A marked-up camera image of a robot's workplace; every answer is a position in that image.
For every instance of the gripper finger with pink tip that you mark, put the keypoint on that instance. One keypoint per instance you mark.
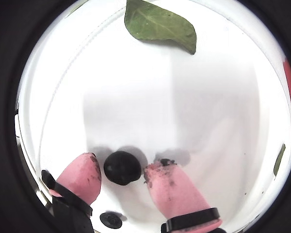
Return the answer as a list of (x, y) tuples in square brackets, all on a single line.
[(80, 179)]

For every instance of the gripper finger with stained pink tip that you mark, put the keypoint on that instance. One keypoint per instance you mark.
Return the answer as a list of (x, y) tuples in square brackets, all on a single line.
[(174, 189)]

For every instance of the small narrow green leaf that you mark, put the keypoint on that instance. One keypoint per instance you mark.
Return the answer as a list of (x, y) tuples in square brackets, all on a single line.
[(279, 160)]

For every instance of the large green leaf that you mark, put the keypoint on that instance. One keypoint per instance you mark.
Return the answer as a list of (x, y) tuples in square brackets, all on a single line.
[(157, 24)]

